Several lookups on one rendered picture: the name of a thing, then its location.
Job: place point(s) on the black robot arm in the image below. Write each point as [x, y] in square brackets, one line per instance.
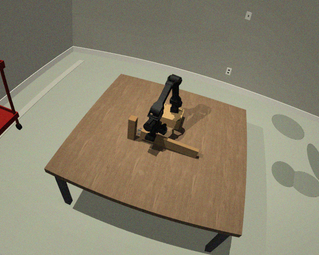
[157, 109]

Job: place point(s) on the brown wooden rail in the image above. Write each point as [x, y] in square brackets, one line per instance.
[171, 144]

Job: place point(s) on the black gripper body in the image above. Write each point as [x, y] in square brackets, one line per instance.
[151, 135]

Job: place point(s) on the dark brown wooden post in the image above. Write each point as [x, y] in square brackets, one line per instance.
[132, 127]

